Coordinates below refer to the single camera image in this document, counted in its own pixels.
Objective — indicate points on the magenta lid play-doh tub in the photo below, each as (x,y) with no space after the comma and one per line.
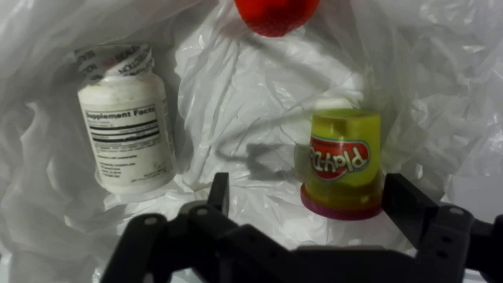
(342,178)

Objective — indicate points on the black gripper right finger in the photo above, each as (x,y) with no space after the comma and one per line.
(449,238)

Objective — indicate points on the white supplement bottle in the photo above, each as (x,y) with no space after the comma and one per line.
(125,109)

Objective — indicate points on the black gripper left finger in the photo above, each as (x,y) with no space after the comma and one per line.
(201,238)

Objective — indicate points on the white plastic bag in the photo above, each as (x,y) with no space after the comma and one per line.
(241,104)

